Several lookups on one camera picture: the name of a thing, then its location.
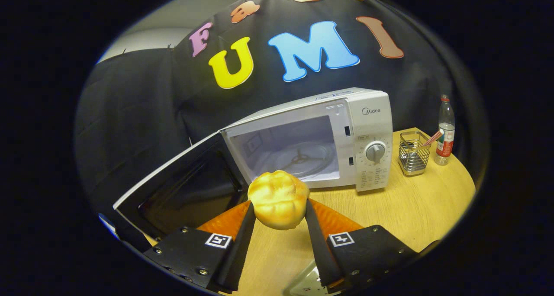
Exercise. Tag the clear plastic bottle red label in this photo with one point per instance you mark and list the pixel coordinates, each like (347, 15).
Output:
(446, 136)

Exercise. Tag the glass microwave turntable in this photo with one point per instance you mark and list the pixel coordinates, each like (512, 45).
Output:
(316, 155)

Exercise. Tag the black backdrop cloth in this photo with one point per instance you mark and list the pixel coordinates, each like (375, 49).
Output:
(130, 114)

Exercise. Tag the white microwave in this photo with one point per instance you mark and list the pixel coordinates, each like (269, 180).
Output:
(372, 123)

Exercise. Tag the golden bread bun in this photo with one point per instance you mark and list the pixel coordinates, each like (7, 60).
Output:
(279, 201)

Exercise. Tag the red checkered stick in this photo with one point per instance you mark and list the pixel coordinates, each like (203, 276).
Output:
(434, 138)

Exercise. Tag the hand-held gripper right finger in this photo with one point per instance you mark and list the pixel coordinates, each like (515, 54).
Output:
(320, 252)

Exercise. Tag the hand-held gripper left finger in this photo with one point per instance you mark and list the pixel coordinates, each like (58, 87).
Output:
(238, 252)

